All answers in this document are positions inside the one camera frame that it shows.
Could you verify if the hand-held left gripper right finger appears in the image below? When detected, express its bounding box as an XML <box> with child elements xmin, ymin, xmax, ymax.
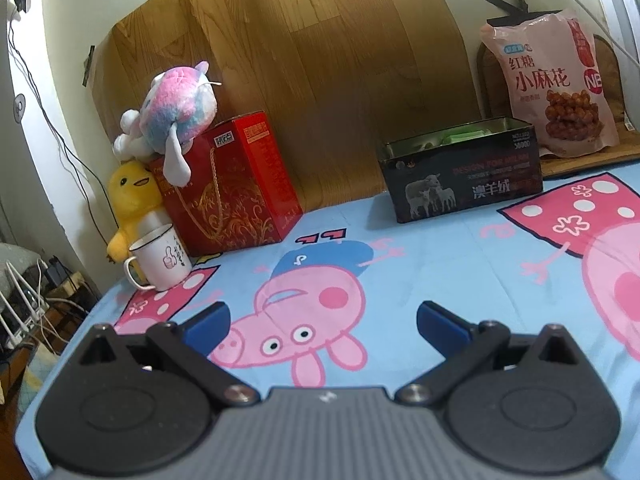
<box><xmin>395</xmin><ymin>301</ymin><xmax>587</xmax><ymax>407</ymax></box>

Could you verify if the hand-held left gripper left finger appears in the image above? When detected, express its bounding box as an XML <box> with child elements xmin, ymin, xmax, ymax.
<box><xmin>75</xmin><ymin>301</ymin><xmax>262</xmax><ymax>407</ymax></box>

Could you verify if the black tin box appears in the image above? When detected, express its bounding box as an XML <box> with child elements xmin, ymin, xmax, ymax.
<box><xmin>377</xmin><ymin>116</ymin><xmax>544</xmax><ymax>224</ymax></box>

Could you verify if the green snack packet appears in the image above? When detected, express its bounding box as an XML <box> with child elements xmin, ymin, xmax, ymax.
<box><xmin>440</xmin><ymin>127</ymin><xmax>494</xmax><ymax>145</ymax></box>

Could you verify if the cartoon pig bed sheet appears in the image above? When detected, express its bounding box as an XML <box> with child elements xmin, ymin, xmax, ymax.
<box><xmin>14</xmin><ymin>170</ymin><xmax>640</xmax><ymax>480</ymax></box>

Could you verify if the white enamel mug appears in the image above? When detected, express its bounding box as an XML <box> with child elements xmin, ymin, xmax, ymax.
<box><xmin>123</xmin><ymin>225</ymin><xmax>194</xmax><ymax>291</ymax></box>

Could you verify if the red gift box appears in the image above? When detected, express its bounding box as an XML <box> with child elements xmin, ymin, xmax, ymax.
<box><xmin>148</xmin><ymin>111</ymin><xmax>304</xmax><ymax>257</ymax></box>

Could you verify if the power strip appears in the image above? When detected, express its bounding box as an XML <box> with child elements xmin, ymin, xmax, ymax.
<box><xmin>46</xmin><ymin>255</ymin><xmax>92</xmax><ymax>307</ymax></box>

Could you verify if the yellow duck plush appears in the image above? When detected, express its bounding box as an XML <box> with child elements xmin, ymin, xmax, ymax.
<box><xmin>106</xmin><ymin>160</ymin><xmax>174</xmax><ymax>264</ymax></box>

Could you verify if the white router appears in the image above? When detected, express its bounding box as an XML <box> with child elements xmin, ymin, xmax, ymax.
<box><xmin>0</xmin><ymin>259</ymin><xmax>49</xmax><ymax>350</ymax></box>

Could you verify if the grey dotted cushion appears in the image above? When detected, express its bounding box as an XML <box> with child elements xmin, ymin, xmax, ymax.
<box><xmin>0</xmin><ymin>241</ymin><xmax>37</xmax><ymax>268</ymax></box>

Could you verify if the pastel plush toy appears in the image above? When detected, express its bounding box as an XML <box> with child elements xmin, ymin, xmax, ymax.
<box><xmin>112</xmin><ymin>61</ymin><xmax>221</xmax><ymax>187</ymax></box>

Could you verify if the pink snack bag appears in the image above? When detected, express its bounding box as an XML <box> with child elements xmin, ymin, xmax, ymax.
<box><xmin>480</xmin><ymin>8</ymin><xmax>621</xmax><ymax>157</ymax></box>

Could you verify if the wooden board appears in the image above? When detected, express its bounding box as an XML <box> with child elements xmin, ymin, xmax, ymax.
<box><xmin>475</xmin><ymin>34</ymin><xmax>640</xmax><ymax>179</ymax></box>

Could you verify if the black tape strip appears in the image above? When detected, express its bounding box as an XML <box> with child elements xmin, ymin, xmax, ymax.
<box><xmin>484</xmin><ymin>0</ymin><xmax>532</xmax><ymax>17</ymax></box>

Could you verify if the black wall cable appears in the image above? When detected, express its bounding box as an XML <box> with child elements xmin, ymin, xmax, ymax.
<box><xmin>7</xmin><ymin>24</ymin><xmax>117</xmax><ymax>222</ymax></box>

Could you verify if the wood grain wall sheet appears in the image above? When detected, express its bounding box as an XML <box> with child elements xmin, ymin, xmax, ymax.
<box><xmin>90</xmin><ymin>0</ymin><xmax>487</xmax><ymax>212</ymax></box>

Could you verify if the white cable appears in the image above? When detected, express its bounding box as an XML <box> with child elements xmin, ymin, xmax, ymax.
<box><xmin>530</xmin><ymin>0</ymin><xmax>640</xmax><ymax>73</ymax></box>

